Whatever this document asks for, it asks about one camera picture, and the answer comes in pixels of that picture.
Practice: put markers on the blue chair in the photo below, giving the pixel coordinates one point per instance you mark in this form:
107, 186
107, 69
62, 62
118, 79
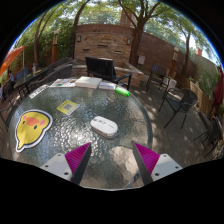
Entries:
21, 74

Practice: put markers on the white computer mouse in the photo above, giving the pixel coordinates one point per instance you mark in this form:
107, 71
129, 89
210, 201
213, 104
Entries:
104, 126

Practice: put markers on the black wall lamp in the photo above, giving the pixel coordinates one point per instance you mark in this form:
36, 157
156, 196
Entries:
79, 38
128, 41

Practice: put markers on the green cylinder tube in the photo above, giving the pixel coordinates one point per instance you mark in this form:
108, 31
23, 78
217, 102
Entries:
122, 91

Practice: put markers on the wooden slat fence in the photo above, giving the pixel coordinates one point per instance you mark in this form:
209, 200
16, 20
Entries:
196, 95

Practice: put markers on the person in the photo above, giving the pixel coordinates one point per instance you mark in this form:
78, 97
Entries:
11, 77

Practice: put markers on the thin white booklet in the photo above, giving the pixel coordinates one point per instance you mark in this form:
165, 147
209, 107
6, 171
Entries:
107, 86

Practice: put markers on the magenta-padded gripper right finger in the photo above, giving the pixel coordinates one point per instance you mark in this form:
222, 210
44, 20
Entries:
148, 158

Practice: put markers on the white label strip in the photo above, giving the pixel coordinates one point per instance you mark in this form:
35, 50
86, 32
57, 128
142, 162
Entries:
38, 91

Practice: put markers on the dark round patio table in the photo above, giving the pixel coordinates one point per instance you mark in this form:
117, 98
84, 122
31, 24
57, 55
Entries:
28, 77

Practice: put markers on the black slatted bench chair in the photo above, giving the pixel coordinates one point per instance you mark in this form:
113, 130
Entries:
100, 66

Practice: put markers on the yellow bird-shaped mouse pad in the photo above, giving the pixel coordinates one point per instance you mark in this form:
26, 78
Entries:
31, 128

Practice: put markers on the grey wall utility box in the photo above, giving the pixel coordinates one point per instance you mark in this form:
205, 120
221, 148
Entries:
141, 60

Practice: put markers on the orange patio umbrella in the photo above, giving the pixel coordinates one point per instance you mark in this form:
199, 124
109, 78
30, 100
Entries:
10, 58

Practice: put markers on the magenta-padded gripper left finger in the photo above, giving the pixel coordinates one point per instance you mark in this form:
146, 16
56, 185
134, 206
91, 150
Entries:
78, 156

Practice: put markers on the white book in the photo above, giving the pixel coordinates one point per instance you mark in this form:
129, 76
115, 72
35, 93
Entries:
88, 82

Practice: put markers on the wooden lamp post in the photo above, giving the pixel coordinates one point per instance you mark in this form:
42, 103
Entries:
174, 61
55, 46

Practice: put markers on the red closed umbrella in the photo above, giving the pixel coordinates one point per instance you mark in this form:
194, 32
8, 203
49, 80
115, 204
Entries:
219, 88

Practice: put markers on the yellow square sticker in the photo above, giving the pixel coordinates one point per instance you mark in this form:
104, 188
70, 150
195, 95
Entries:
68, 107

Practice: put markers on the black metal mesh chair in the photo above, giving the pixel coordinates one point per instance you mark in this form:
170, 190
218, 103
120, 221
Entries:
6, 113

